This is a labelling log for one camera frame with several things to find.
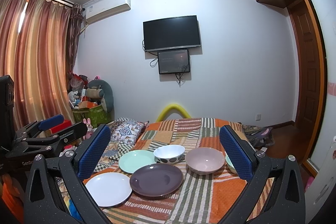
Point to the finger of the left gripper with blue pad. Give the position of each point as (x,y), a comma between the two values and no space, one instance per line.
(31,138)
(51,121)

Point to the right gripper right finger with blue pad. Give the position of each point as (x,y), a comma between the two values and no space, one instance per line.
(285,202)

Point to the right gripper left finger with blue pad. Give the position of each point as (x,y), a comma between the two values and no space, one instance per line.
(43,200)

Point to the mint green bowl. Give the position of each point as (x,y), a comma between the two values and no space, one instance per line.
(230,165)

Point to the mint green plate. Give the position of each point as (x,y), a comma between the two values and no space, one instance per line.
(134,160)

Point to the pink bowl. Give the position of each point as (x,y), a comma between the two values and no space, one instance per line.
(204,160)

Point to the white plate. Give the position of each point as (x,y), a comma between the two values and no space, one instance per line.
(109,189)

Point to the dark purple plate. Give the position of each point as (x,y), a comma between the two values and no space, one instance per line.
(156,180)

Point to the white bowl with black dots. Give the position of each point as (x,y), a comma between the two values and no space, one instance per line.
(169,154)

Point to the pink bunny toy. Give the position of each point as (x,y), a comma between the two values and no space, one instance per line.
(87,122)

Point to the red box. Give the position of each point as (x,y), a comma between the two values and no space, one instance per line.
(60,127)

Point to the patterned checkered quilt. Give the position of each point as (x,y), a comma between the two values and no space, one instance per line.
(124,134)

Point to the dark backpack on floor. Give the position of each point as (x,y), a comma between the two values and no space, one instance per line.
(259,136)

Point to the yellow foam tube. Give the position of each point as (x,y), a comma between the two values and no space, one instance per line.
(173,108)

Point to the white appliance with stickers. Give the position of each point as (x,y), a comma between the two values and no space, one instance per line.
(318,192)

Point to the orange pink curtains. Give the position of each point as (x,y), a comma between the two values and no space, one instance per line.
(39,42)

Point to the brown wooden door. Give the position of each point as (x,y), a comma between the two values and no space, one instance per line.
(311,65)

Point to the white air conditioner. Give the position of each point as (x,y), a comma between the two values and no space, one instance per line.
(106,8)

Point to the white wall socket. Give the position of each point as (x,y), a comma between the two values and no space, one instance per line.
(258,116)

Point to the small black wall monitor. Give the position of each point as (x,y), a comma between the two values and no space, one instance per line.
(173,62)

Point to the black wall television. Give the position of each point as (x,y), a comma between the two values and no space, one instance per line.
(171,33)

